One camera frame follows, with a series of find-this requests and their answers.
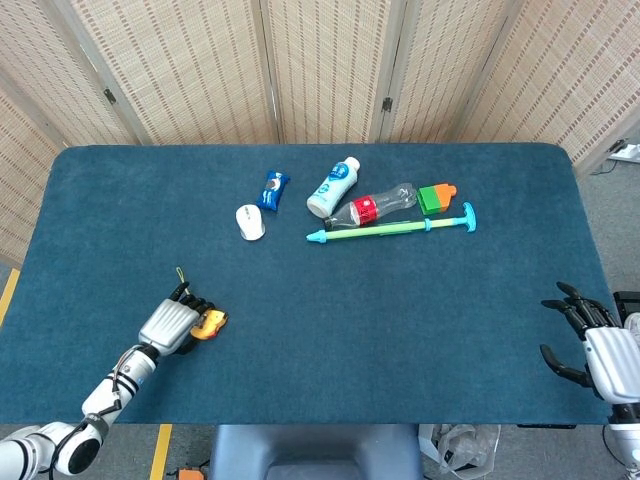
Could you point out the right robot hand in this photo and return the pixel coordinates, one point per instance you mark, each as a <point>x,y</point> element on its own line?
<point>615,360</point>

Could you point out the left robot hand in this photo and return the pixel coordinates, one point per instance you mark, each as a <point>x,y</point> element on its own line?
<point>167,325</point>

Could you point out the yellow tape measure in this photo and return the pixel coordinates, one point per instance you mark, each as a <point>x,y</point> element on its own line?
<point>212,322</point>

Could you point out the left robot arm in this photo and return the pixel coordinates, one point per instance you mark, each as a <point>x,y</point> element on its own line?
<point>115,385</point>

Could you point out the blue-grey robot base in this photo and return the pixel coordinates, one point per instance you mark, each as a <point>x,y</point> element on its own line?
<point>315,450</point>

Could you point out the round white object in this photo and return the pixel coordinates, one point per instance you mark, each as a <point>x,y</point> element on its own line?
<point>635,321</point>

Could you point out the black box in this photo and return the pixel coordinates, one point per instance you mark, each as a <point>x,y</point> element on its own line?
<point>627,302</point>

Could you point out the white computer mouse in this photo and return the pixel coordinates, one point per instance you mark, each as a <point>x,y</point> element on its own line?
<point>250,222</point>

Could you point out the small orange device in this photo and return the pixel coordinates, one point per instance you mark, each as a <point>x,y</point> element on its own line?
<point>191,474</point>

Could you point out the blue cookie packet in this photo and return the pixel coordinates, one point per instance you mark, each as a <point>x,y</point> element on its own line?
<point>272,191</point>

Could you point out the clear plastic bag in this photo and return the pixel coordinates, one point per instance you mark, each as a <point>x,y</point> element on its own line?
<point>465,450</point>

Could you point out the blue velvet tablecloth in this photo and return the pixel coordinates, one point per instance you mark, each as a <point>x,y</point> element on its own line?
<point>350,310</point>

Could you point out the white power strip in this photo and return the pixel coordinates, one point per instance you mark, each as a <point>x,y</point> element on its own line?
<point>629,152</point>

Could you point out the white bottle with blue label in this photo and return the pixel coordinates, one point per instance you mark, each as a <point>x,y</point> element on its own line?
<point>330,190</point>

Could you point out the clear bottle with red label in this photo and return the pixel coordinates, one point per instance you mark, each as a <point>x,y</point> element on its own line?
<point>367,210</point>

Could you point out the green and blue toy pump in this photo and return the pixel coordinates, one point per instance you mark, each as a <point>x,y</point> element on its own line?
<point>380,230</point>

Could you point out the black metal screen hinge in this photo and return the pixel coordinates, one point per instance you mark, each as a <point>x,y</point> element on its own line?
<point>387,104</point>
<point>109,97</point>

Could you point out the green and orange toy block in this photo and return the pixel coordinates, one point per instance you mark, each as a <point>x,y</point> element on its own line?
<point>432,200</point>

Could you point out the woven bamboo folding screen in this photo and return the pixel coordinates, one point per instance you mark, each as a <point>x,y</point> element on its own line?
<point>190,70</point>

